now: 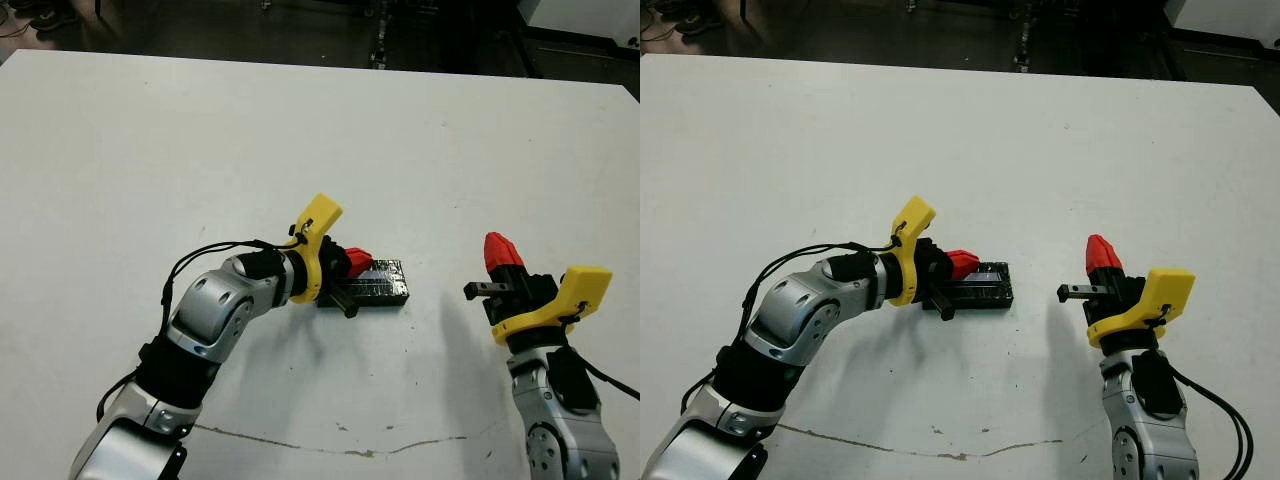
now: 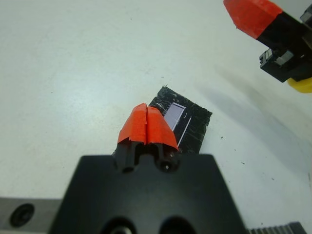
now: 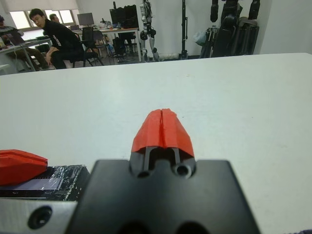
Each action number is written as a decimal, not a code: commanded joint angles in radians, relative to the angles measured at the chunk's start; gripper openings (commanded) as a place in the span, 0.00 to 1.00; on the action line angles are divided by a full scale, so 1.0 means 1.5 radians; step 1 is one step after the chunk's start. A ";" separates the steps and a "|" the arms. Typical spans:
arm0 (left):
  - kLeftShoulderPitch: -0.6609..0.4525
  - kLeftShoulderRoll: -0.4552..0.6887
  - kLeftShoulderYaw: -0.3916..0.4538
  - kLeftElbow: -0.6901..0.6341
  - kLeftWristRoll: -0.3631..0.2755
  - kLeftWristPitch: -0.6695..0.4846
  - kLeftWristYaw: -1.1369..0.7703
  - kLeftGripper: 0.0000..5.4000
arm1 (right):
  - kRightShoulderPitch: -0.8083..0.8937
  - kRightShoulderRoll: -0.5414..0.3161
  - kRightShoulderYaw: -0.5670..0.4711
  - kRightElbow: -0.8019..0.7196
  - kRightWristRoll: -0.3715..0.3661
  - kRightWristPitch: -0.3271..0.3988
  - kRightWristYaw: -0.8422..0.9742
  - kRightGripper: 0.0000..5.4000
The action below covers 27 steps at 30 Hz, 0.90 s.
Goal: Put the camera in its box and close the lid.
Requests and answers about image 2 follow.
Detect black camera box lid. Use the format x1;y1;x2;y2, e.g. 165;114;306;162
111;85;213;158

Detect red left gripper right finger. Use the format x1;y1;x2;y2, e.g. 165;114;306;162
146;106;180;161

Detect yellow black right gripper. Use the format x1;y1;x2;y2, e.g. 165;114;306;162
222;0;312;95

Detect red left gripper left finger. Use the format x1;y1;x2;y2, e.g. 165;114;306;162
116;103;148;173

